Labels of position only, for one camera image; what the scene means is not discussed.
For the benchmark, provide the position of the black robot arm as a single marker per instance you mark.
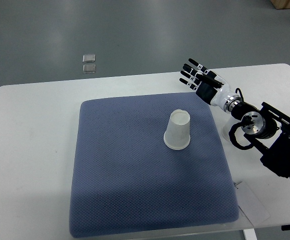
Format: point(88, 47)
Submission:
point(262, 140)

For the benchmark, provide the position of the wooden furniture corner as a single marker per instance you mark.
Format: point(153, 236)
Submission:
point(281, 4)

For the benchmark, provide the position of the white paper tag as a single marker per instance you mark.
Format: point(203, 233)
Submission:
point(250, 205)

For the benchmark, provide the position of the blue textured cushion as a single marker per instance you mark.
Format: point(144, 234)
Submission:
point(125, 179)

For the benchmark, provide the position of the white paper cup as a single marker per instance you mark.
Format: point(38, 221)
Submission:
point(177, 134)
point(227, 127)

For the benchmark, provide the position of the upper metal floor plate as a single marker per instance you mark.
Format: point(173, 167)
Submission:
point(88, 58)

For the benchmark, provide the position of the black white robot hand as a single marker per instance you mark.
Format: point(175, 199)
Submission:
point(209, 86)

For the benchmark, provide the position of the white paper cup on cushion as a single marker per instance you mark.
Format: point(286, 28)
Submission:
point(177, 134)

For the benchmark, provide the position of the white table leg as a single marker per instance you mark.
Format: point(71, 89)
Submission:
point(250, 234)

